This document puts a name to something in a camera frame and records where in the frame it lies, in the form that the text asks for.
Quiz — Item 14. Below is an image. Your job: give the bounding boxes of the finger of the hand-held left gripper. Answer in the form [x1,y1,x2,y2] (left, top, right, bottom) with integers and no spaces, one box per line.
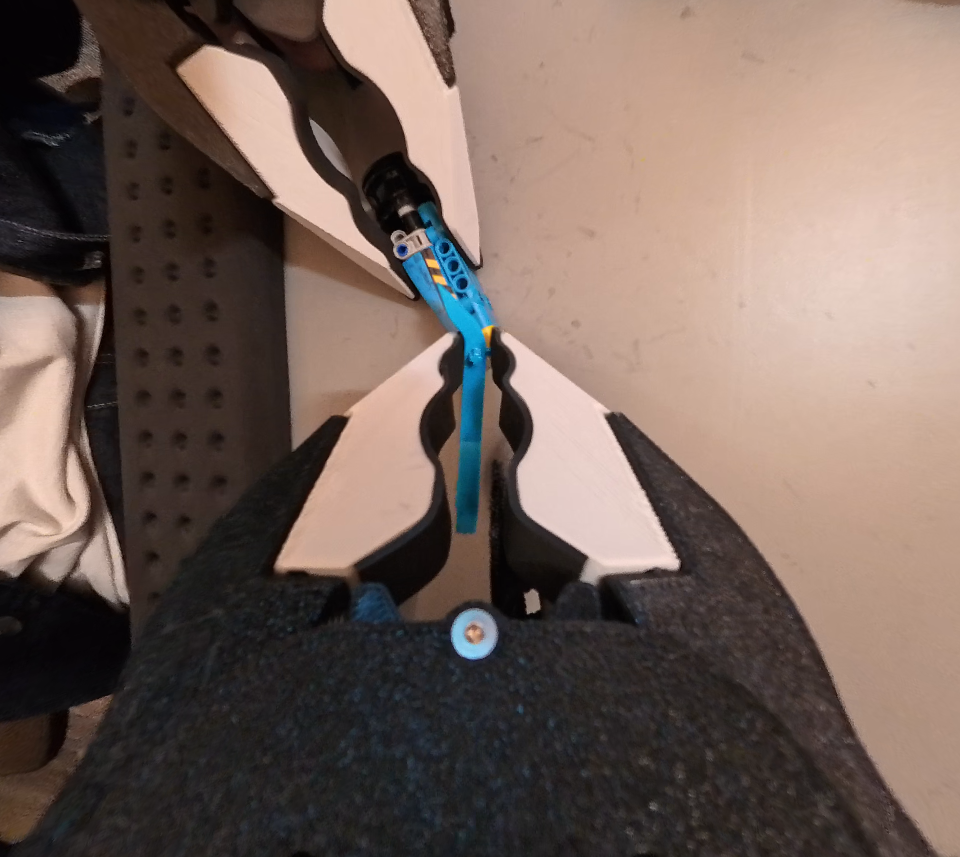
[175,43,423,303]
[321,0,485,271]

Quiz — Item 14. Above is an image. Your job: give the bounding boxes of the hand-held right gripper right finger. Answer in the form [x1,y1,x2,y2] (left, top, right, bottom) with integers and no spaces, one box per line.
[489,330,682,587]

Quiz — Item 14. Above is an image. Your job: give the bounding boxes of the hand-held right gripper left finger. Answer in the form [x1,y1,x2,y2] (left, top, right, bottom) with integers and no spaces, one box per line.
[273,332,462,603]

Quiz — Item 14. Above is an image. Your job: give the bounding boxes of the blue brick separator tool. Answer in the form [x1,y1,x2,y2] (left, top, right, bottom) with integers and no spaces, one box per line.
[453,324,500,537]

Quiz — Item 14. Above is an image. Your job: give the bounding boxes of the blue grey brick assembly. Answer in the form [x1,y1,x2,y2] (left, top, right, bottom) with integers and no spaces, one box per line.
[362,152,498,348]

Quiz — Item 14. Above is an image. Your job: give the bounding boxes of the white desk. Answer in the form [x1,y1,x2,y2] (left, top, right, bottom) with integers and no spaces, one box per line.
[281,0,960,857]

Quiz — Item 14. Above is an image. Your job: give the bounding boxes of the black dimpled mat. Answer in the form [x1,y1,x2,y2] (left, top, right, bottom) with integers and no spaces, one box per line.
[101,65,294,629]

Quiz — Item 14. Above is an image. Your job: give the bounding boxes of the person's leg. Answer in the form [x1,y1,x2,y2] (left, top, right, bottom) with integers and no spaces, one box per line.
[0,572,135,723]

